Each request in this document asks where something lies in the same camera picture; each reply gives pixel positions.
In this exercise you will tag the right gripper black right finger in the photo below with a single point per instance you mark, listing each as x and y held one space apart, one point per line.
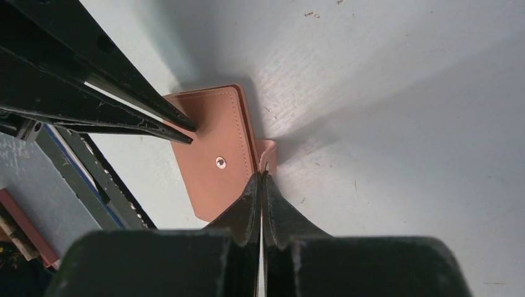
282 224

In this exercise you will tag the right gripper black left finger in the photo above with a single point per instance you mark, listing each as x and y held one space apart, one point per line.
242 221

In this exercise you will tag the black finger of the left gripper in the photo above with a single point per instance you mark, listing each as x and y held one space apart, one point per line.
27 90
64 39

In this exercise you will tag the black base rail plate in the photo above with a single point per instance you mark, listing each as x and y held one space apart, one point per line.
93 180

